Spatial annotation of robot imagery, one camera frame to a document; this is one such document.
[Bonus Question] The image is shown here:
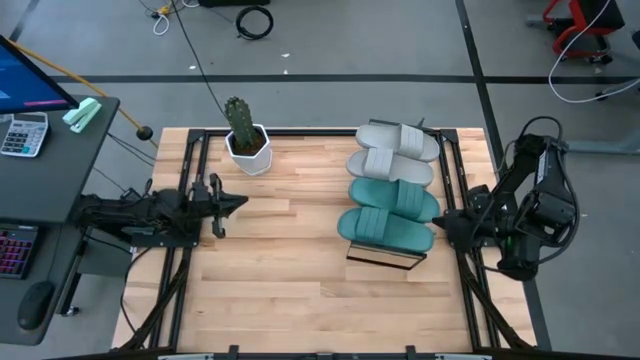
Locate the grey desk calculator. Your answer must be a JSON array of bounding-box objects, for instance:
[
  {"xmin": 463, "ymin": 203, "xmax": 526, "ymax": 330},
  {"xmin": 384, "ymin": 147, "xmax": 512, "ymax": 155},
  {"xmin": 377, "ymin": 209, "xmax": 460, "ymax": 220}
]
[{"xmin": 0, "ymin": 111, "xmax": 51, "ymax": 159}]

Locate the red and black cart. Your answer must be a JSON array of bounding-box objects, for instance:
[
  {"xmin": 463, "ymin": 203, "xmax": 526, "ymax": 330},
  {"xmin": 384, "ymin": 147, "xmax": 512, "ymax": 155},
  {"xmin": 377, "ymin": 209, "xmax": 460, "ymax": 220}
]
[{"xmin": 525, "ymin": 0, "xmax": 626, "ymax": 65}]

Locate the backlit black keyboard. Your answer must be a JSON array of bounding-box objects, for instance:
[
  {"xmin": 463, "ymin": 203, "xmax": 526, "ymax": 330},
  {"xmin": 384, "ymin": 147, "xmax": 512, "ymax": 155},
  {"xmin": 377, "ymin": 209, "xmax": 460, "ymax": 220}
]
[{"xmin": 0, "ymin": 224, "xmax": 40, "ymax": 280}]

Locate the wooden shelf with black frame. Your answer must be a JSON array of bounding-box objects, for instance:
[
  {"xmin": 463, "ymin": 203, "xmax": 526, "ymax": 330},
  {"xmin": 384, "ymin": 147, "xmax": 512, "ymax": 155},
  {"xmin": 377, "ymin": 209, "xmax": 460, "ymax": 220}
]
[{"xmin": 344, "ymin": 118, "xmax": 441, "ymax": 272}]

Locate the long black floor cable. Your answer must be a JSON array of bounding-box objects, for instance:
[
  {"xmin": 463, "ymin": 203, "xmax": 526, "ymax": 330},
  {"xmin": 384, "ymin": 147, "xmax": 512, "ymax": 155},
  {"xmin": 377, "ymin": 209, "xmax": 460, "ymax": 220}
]
[{"xmin": 169, "ymin": 0, "xmax": 229, "ymax": 119}]

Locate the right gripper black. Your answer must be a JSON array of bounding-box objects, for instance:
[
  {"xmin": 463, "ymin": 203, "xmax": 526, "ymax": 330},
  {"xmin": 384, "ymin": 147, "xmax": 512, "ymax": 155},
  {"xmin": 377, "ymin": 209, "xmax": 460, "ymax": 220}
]
[{"xmin": 431, "ymin": 185, "xmax": 497, "ymax": 252}]

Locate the white plant pot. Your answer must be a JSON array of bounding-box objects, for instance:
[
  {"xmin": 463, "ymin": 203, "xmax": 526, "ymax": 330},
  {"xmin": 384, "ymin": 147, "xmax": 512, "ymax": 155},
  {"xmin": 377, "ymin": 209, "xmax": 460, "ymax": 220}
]
[{"xmin": 224, "ymin": 123, "xmax": 274, "ymax": 177}]

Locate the green rubber slide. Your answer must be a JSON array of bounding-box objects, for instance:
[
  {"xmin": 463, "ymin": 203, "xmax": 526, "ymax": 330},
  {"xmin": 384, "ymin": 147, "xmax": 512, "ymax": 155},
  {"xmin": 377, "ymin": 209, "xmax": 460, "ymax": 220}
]
[
  {"xmin": 336, "ymin": 207, "xmax": 435, "ymax": 254},
  {"xmin": 348, "ymin": 178, "xmax": 442, "ymax": 224}
]

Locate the black aluminium table frame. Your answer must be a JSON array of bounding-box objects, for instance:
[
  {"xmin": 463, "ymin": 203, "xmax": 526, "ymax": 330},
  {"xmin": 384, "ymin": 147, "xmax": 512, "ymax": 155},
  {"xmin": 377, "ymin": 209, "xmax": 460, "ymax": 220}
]
[{"xmin": 112, "ymin": 127, "xmax": 539, "ymax": 360}]

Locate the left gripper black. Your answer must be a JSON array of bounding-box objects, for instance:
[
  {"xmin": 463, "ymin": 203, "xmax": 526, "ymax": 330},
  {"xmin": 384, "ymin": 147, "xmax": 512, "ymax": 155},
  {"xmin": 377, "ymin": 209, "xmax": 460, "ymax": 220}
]
[{"xmin": 191, "ymin": 172, "xmax": 250, "ymax": 239}]

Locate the long white cable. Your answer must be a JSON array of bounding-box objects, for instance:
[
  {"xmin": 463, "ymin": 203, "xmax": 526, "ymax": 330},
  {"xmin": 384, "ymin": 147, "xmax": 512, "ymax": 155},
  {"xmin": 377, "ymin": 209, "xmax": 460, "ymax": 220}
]
[{"xmin": 548, "ymin": 0, "xmax": 640, "ymax": 105}]

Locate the computer monitor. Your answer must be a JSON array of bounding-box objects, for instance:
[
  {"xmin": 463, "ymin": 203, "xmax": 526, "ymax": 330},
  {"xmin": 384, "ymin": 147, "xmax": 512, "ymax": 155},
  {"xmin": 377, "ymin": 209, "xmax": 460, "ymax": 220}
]
[{"xmin": 0, "ymin": 33, "xmax": 80, "ymax": 116}]

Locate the yellow cable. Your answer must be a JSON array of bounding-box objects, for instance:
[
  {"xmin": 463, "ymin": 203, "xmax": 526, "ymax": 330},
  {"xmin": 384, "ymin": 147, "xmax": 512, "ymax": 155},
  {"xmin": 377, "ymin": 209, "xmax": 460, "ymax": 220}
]
[{"xmin": 9, "ymin": 39, "xmax": 159, "ymax": 149}]

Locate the black desk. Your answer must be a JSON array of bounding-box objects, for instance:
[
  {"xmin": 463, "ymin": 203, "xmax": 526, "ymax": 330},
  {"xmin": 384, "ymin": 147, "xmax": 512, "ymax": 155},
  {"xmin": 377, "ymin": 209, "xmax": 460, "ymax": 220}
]
[{"xmin": 0, "ymin": 94, "xmax": 121, "ymax": 347}]

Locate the grey rubber slide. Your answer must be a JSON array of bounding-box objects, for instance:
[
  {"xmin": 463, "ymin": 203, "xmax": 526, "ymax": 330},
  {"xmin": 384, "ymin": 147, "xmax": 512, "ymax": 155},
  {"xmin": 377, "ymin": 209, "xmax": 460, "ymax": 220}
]
[
  {"xmin": 345, "ymin": 148, "xmax": 435, "ymax": 187},
  {"xmin": 354, "ymin": 123, "xmax": 441, "ymax": 163}
]

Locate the green cactus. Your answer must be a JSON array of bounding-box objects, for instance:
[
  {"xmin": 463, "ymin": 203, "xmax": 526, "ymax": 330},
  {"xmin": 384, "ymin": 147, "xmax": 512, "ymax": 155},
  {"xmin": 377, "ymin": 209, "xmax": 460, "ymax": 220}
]
[{"xmin": 223, "ymin": 96, "xmax": 259, "ymax": 151}]

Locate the black computer mouse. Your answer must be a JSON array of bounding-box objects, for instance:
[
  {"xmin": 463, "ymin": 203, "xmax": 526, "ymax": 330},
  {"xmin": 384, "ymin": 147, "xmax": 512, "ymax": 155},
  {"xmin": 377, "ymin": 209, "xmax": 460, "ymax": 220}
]
[{"xmin": 17, "ymin": 280, "xmax": 56, "ymax": 331}]

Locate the grey metal desk foot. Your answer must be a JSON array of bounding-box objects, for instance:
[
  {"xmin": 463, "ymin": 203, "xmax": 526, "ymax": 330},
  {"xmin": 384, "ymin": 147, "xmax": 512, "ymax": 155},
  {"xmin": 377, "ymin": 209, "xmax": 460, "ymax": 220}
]
[{"xmin": 562, "ymin": 74, "xmax": 640, "ymax": 156}]

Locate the coiled black cable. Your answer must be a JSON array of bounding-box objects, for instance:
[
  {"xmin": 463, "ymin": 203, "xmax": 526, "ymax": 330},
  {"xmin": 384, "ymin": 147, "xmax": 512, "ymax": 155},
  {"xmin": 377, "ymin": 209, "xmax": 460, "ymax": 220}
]
[{"xmin": 234, "ymin": 4, "xmax": 275, "ymax": 41}]

